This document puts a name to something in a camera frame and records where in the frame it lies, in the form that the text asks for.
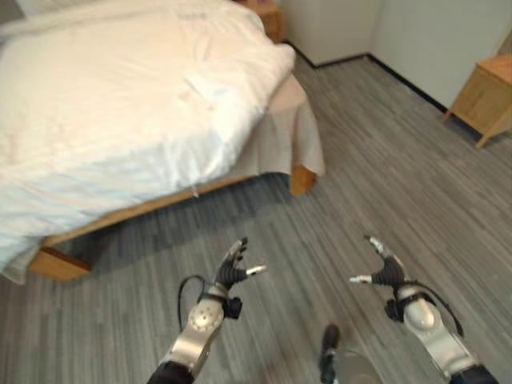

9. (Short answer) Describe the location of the wooden nightstand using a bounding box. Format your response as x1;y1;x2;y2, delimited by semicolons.
255;0;284;44

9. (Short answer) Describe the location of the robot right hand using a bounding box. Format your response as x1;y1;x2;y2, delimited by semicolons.
348;234;406;290

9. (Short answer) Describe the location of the wooden bed frame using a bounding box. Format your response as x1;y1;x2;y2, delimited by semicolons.
28;162;317;284

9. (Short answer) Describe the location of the robot leg and foot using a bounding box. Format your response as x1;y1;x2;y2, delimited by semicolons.
318;322;378;384

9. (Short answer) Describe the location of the beige bed sheet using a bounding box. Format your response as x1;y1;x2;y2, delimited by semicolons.
0;74;326;286

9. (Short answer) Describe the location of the wooden side table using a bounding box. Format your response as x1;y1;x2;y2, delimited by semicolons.
442;53;512;150

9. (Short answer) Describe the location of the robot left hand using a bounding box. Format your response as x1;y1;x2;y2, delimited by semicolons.
214;237;268;290

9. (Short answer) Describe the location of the white duvet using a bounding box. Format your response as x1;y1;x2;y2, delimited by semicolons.
0;0;298;273

